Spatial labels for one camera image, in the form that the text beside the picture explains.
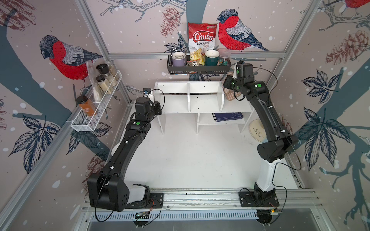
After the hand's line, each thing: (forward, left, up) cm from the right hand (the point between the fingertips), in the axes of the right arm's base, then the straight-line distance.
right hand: (224, 79), depth 80 cm
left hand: (-11, +36, -5) cm, 38 cm away
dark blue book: (-10, -4, -22) cm, 24 cm away
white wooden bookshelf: (-3, +10, -13) cm, 16 cm away
